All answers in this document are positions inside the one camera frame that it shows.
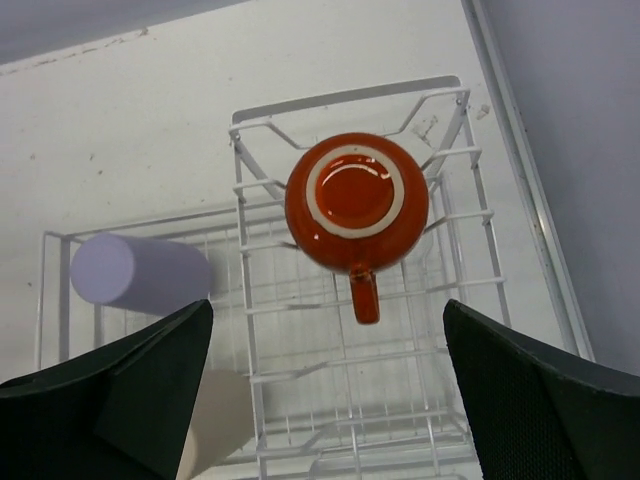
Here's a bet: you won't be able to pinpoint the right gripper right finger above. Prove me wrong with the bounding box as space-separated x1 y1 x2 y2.
443 300 639 479

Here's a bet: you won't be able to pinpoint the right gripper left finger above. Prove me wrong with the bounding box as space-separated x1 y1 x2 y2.
1 300 213 479

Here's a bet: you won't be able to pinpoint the orange ceramic mug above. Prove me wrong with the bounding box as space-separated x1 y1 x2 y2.
284 133 429 325

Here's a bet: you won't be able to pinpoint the beige plastic cup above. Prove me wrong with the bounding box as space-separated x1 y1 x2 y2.
176 369 254 479

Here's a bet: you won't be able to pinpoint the lavender plastic cup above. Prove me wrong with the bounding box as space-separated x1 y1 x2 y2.
70 233 212 317

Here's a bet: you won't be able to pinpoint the white wire dish rack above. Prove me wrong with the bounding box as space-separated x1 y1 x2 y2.
35 74 513 480

